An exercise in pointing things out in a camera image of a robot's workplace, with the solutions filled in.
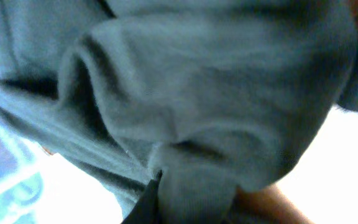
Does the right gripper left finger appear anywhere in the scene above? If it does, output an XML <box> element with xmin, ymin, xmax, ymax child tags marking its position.
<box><xmin>122</xmin><ymin>170</ymin><xmax>162</xmax><ymax>224</ymax></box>

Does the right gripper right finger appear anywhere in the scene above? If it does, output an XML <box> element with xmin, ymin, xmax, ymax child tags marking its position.
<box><xmin>234</xmin><ymin>184</ymin><xmax>314</xmax><ymax>224</ymax></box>

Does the small black garment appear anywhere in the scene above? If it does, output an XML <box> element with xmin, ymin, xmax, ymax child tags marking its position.
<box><xmin>0</xmin><ymin>0</ymin><xmax>358</xmax><ymax>223</ymax></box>

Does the clear plastic storage bin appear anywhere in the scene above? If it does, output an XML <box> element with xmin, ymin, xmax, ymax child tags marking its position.
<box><xmin>0</xmin><ymin>126</ymin><xmax>44</xmax><ymax>224</ymax></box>

